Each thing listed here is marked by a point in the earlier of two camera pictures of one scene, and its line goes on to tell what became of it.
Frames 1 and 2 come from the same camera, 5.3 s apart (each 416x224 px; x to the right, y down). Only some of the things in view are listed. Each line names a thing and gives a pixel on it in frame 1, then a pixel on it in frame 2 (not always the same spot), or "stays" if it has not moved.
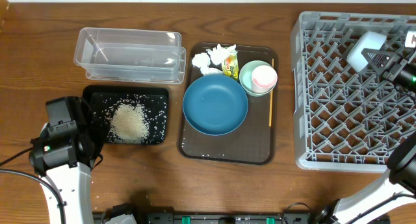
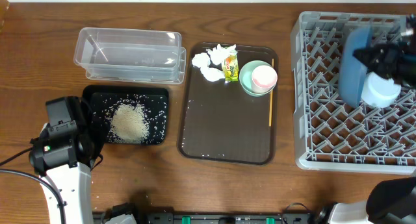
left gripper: x=92 y=130 stays
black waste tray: x=136 y=115 stays
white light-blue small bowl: x=355 y=60 → x=379 y=91
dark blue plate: x=215 y=104 → x=351 y=71
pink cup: x=264 y=78 stays
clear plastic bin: x=131 y=55 stays
